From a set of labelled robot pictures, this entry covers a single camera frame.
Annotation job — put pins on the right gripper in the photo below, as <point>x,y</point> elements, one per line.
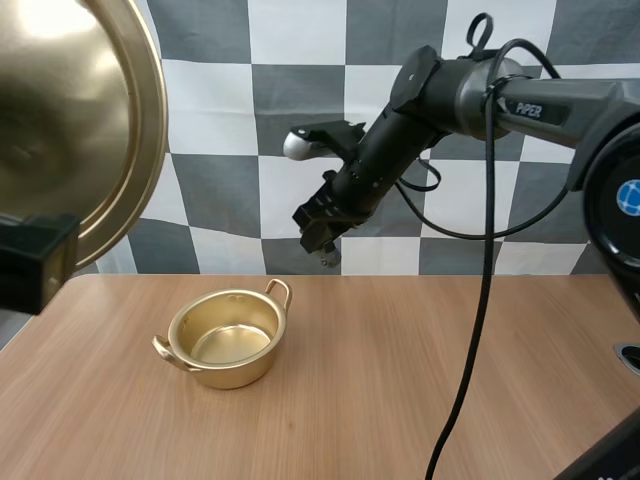
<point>327,207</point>

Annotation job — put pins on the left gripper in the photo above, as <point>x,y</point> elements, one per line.
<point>35,260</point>

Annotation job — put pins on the gold pot lid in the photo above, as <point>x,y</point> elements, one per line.
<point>75,125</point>

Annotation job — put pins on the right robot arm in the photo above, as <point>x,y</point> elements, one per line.
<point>550,110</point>

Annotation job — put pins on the checked cloth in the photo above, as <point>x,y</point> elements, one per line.
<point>300,75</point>

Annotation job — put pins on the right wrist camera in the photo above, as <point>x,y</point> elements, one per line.
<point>325,137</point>

